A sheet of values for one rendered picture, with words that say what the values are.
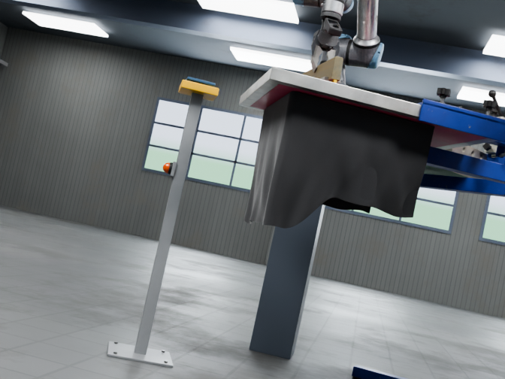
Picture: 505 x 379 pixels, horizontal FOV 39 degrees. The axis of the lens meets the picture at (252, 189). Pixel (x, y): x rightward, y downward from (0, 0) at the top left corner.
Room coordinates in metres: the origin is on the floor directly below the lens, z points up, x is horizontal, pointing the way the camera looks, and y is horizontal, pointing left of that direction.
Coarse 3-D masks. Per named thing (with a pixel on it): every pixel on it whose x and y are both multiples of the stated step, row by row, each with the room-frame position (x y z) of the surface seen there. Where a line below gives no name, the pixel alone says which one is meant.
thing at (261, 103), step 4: (260, 100) 2.47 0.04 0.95; (264, 100) 2.45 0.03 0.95; (268, 100) 2.43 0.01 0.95; (272, 100) 2.42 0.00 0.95; (276, 100) 2.40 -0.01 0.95; (252, 104) 2.57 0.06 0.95; (256, 104) 2.56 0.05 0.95; (260, 104) 2.54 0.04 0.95; (264, 104) 2.52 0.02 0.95; (268, 104) 2.50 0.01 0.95; (260, 108) 2.63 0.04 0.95; (264, 108) 2.62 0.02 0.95; (432, 140) 2.52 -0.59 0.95; (436, 140) 2.50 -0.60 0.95; (432, 144) 2.61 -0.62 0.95; (436, 144) 2.59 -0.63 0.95; (440, 144) 2.57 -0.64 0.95; (444, 144) 2.55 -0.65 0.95; (448, 144) 2.54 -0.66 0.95
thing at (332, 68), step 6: (330, 60) 2.27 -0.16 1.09; (336, 60) 2.23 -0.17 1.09; (342, 60) 2.23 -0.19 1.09; (318, 66) 2.40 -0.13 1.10; (324, 66) 2.33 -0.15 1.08; (330, 66) 2.26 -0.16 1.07; (336, 66) 2.23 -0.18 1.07; (306, 72) 2.54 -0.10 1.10; (312, 72) 2.46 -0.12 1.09; (318, 72) 2.39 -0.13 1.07; (324, 72) 2.32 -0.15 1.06; (330, 72) 2.25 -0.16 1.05; (336, 72) 2.23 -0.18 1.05; (330, 78) 2.24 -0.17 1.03; (336, 78) 2.23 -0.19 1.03
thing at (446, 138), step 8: (280, 88) 2.19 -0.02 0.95; (288, 88) 2.17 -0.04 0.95; (296, 88) 2.14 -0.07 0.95; (264, 96) 2.38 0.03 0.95; (272, 96) 2.35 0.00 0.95; (280, 96) 2.32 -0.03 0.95; (320, 96) 2.18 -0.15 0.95; (328, 96) 2.16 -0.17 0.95; (352, 104) 2.19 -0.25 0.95; (384, 112) 2.21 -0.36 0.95; (416, 120) 2.23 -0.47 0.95; (440, 128) 2.27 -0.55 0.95; (432, 136) 2.44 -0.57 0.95; (440, 136) 2.41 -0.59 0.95; (448, 136) 2.38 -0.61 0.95; (456, 136) 2.35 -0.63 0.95; (464, 136) 2.32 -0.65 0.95; (472, 136) 2.29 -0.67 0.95; (480, 136) 2.26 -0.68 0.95
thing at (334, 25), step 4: (328, 20) 2.38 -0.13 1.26; (332, 20) 2.40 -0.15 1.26; (336, 20) 2.41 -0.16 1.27; (324, 24) 2.41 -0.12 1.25; (328, 24) 2.35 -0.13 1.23; (332, 24) 2.35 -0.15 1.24; (336, 24) 2.37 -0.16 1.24; (328, 28) 2.33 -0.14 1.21; (332, 28) 2.32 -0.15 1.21; (336, 28) 2.33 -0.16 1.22; (340, 28) 2.34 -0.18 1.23; (328, 32) 2.33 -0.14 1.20; (332, 32) 2.33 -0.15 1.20; (336, 32) 2.33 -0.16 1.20; (340, 32) 2.33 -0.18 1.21
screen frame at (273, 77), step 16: (272, 80) 2.11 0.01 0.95; (288, 80) 2.10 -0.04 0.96; (304, 80) 2.11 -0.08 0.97; (320, 80) 2.11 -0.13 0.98; (240, 96) 2.66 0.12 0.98; (256, 96) 2.41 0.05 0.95; (336, 96) 2.14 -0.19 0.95; (352, 96) 2.13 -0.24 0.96; (368, 96) 2.14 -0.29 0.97; (384, 96) 2.15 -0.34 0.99; (400, 112) 2.16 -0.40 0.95; (416, 112) 2.17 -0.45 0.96; (464, 144) 2.47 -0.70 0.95
